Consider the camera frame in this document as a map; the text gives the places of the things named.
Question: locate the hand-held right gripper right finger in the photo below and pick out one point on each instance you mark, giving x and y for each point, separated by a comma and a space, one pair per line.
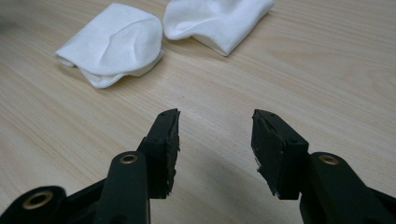
277, 155

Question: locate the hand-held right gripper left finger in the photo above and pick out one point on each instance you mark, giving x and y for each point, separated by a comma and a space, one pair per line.
162, 149

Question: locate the white ankle sock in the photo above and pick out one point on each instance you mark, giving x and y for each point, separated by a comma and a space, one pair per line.
218, 21
124, 46

